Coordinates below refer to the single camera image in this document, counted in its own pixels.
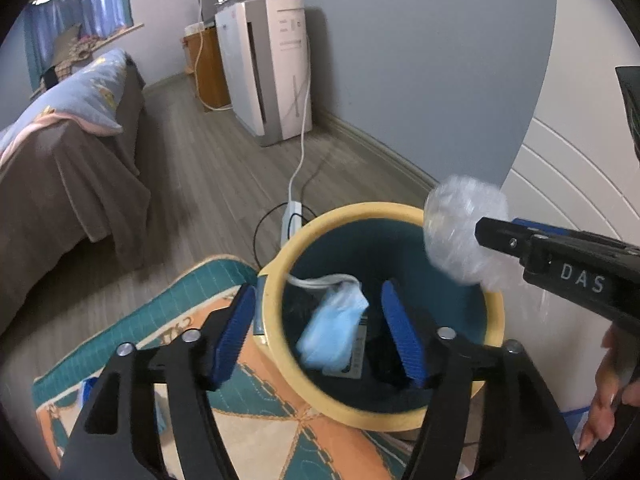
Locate white grooved door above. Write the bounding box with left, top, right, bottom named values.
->
left=497, top=115, right=640, bottom=411

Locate wooden cabinet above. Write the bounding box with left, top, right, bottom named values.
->
left=182, top=25, right=232, bottom=109

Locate blue face mask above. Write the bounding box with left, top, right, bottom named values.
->
left=296, top=282, right=369, bottom=373

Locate white power strip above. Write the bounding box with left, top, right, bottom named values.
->
left=280, top=201, right=304, bottom=251

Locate clear plastic wrap ball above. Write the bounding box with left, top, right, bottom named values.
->
left=422, top=175, right=523, bottom=293

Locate patterned teal orange quilted mat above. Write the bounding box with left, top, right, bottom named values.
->
left=32, top=255, right=418, bottom=480

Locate person's right hand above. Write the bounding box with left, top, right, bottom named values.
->
left=579, top=325, right=640, bottom=457

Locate yellow rimmed teal trash bin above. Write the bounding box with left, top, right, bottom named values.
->
left=252, top=202, right=506, bottom=433

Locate white purifier power cable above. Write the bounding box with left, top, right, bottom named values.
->
left=287, top=35, right=313, bottom=206

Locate white cabinet cable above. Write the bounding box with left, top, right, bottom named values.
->
left=192, top=0, right=233, bottom=112

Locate beige patterned cloth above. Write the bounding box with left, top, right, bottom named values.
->
left=50, top=24, right=103, bottom=78

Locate black cable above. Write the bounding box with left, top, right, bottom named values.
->
left=252, top=150, right=323, bottom=271

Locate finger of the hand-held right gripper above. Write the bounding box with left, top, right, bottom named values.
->
left=511, top=217, right=631, bottom=248
left=474, top=216, right=532, bottom=262

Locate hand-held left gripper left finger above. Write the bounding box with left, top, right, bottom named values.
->
left=57, top=284, right=257, bottom=480

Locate grey labelled packet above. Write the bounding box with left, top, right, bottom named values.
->
left=322, top=310, right=370, bottom=380

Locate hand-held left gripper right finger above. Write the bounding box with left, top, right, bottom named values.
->
left=381, top=280, right=586, bottom=480

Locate white air purifier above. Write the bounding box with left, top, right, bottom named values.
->
left=215, top=0, right=313, bottom=148

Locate blue pink edged quilt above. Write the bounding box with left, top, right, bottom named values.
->
left=0, top=49, right=129, bottom=163

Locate bed with brown cover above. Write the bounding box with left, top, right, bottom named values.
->
left=0, top=62, right=152, bottom=336

